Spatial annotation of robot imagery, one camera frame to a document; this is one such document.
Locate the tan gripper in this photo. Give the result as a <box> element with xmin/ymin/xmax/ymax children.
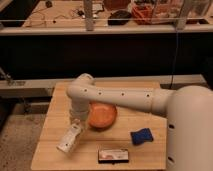
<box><xmin>70</xmin><ymin>114</ymin><xmax>88</xmax><ymax>128</ymax></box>

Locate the white plastic bottle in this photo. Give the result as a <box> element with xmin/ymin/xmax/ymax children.
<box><xmin>57</xmin><ymin>123</ymin><xmax>82</xmax><ymax>153</ymax></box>

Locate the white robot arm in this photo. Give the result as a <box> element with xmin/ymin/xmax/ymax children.
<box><xmin>67</xmin><ymin>74</ymin><xmax>213</xmax><ymax>171</ymax></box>

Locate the orange ceramic bowl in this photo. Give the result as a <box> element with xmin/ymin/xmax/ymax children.
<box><xmin>88</xmin><ymin>103</ymin><xmax>117</xmax><ymax>129</ymax></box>

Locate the black and white box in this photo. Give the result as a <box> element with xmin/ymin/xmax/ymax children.
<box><xmin>98</xmin><ymin>149</ymin><xmax>129</xmax><ymax>164</ymax></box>

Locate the blue sponge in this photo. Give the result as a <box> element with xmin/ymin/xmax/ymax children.
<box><xmin>130</xmin><ymin>128</ymin><xmax>154</xmax><ymax>145</ymax></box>

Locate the wooden background workbench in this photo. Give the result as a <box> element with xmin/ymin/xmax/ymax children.
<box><xmin>0</xmin><ymin>0</ymin><xmax>213</xmax><ymax>36</ymax></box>

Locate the black object on bench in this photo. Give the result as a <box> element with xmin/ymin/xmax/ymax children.
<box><xmin>107</xmin><ymin>10</ymin><xmax>132</xmax><ymax>26</ymax></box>

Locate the orange crate on bench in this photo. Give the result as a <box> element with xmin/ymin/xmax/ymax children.
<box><xmin>131</xmin><ymin>5</ymin><xmax>152</xmax><ymax>25</ymax></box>

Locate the grey metal post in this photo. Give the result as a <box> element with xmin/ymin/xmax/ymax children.
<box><xmin>83</xmin><ymin>0</ymin><xmax>94</xmax><ymax>31</ymax></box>

